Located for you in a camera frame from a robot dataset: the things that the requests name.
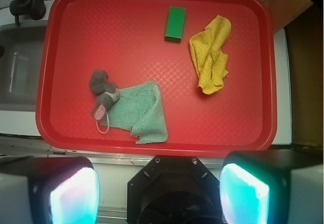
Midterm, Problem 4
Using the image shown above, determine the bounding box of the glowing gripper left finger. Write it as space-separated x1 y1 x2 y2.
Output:
1 155 100 223

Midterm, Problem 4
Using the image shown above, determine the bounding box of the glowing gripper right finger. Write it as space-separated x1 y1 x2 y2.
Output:
220 150 323 223

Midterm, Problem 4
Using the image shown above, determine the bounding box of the gray plush mouse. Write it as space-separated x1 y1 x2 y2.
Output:
89 69 120 134

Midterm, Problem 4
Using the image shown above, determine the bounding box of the gray sink basin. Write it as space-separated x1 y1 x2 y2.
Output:
1 21 47 112

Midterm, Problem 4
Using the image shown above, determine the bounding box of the teal knitted cloth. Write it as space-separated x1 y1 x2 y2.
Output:
100 81 168 144

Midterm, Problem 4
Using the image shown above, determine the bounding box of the yellow knitted cloth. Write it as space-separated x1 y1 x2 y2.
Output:
189 15 231 95

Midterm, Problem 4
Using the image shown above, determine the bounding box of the red plastic tray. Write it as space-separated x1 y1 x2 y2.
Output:
36 0 277 157

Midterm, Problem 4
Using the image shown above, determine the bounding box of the dark metal faucet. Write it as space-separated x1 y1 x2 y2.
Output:
9 0 46 26

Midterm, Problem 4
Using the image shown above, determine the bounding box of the green rectangular block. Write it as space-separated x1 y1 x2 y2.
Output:
165 7 186 42

